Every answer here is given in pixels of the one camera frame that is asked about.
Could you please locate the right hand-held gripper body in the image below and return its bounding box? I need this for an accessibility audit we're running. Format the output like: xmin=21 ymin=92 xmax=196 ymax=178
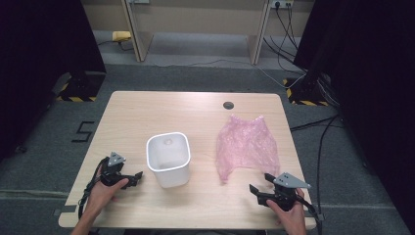
xmin=266 ymin=171 xmax=312 ymax=212

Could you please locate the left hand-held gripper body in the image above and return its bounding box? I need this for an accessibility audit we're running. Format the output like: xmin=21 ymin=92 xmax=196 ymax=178
xmin=97 ymin=151 xmax=131 ymax=188

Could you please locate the white plastic bin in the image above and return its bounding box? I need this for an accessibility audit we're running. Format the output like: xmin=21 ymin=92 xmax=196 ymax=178
xmin=145 ymin=131 xmax=192 ymax=189

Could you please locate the pink plastic bag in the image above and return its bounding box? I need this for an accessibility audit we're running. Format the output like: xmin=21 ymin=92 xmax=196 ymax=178
xmin=215 ymin=114 xmax=281 ymax=184

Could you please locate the person's left hand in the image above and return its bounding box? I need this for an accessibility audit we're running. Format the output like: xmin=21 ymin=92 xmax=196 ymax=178
xmin=85 ymin=177 xmax=130 ymax=217

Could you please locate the person's right hand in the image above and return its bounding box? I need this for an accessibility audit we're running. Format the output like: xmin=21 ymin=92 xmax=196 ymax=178
xmin=265 ymin=187 xmax=307 ymax=234

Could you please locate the stand base with striped tape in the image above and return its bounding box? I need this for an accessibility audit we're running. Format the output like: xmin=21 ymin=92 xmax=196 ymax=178
xmin=53 ymin=71 xmax=107 ymax=103
xmin=282 ymin=76 xmax=331 ymax=108

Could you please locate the black curtain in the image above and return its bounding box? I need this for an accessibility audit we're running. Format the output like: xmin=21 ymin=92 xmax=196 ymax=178
xmin=0 ymin=0 xmax=108 ymax=162
xmin=293 ymin=0 xmax=415 ymax=231

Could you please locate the yellow box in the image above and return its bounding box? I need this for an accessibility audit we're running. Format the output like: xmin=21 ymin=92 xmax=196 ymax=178
xmin=112 ymin=30 xmax=132 ymax=43

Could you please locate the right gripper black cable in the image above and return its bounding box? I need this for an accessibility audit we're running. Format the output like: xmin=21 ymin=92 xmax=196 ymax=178
xmin=295 ymin=195 xmax=325 ymax=235

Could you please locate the black floor cable bundle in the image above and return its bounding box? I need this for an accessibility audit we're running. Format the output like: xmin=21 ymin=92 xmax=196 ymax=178
xmin=262 ymin=3 xmax=308 ymax=74

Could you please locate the wall power socket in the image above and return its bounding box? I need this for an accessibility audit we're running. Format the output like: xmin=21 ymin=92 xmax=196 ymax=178
xmin=269 ymin=0 xmax=295 ymax=10

